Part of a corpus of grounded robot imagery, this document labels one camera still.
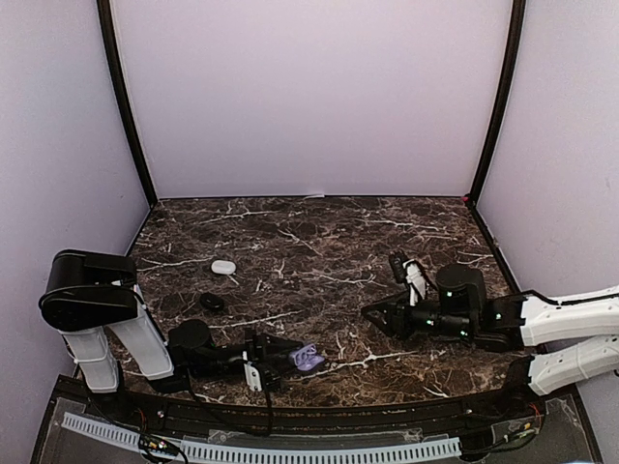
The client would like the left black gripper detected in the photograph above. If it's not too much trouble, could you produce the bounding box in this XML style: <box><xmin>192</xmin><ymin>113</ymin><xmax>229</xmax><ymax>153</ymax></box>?
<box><xmin>190</xmin><ymin>328</ymin><xmax>306</xmax><ymax>379</ymax></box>

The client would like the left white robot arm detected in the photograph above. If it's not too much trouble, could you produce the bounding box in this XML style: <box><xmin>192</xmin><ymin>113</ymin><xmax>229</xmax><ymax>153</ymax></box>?
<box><xmin>39</xmin><ymin>249</ymin><xmax>306</xmax><ymax>421</ymax></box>

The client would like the black frame post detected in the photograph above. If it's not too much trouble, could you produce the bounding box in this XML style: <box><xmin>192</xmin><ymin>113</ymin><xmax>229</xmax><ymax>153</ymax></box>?
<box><xmin>467</xmin><ymin>0</ymin><xmax>526</xmax><ymax>209</ymax></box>
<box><xmin>96</xmin><ymin>0</ymin><xmax>158</xmax><ymax>208</ymax></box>

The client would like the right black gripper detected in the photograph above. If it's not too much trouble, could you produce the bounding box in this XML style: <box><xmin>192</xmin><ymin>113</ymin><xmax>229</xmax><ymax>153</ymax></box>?
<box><xmin>362</xmin><ymin>289</ymin><xmax>476</xmax><ymax>341</ymax></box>

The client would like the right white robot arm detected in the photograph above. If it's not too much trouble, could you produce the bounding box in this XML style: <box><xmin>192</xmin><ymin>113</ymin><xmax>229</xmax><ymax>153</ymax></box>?
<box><xmin>361</xmin><ymin>254</ymin><xmax>618</xmax><ymax>420</ymax></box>

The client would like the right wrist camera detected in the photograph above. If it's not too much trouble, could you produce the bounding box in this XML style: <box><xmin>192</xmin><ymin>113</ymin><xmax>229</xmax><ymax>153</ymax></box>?
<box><xmin>389</xmin><ymin>251</ymin><xmax>428</xmax><ymax>306</ymax></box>

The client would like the white slotted cable duct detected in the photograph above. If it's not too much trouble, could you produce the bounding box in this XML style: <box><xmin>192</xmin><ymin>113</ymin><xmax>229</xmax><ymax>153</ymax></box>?
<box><xmin>61</xmin><ymin>413</ymin><xmax>462</xmax><ymax>464</ymax></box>

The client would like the purple round charging case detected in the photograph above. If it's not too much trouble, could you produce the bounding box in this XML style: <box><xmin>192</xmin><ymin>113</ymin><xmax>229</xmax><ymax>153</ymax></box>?
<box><xmin>288</xmin><ymin>343</ymin><xmax>325</xmax><ymax>372</ymax></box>

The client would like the right black frame post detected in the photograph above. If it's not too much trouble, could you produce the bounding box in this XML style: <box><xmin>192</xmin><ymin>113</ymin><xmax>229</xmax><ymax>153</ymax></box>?
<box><xmin>467</xmin><ymin>0</ymin><xmax>526</xmax><ymax>209</ymax></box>

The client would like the left black frame post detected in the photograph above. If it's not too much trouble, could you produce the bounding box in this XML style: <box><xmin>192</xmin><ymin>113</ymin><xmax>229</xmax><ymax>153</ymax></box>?
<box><xmin>96</xmin><ymin>0</ymin><xmax>158</xmax><ymax>208</ymax></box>

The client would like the black earbud charging case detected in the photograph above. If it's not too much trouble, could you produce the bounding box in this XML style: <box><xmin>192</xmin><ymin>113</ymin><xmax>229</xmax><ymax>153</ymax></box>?
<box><xmin>199</xmin><ymin>292</ymin><xmax>225</xmax><ymax>312</ymax></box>

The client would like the white earbud charging case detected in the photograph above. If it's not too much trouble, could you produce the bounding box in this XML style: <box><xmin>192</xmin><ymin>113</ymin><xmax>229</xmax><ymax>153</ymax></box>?
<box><xmin>211</xmin><ymin>260</ymin><xmax>237</xmax><ymax>276</ymax></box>

